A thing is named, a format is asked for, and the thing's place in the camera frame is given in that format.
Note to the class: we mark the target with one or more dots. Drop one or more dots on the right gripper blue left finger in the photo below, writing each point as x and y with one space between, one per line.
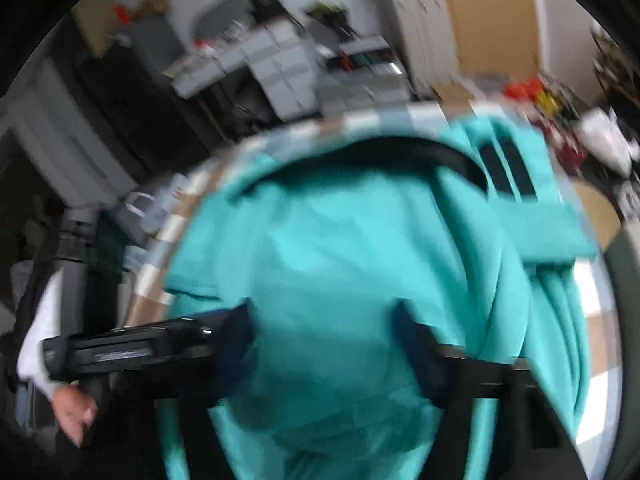
203 362

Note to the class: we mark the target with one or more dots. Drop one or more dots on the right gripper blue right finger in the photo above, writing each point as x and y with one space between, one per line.
530 441

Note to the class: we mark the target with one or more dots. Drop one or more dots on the teal green jacket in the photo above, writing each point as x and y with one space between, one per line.
350 284

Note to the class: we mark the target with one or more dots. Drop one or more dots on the person's left hand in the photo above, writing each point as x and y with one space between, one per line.
74 410

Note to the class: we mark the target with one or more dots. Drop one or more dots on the checkered bed sheet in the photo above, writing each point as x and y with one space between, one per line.
595 339

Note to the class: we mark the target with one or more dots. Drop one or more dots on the white plastic bag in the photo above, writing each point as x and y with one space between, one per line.
600 135

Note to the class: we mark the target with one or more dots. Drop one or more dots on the white drawer cabinet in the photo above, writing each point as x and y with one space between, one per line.
279 56

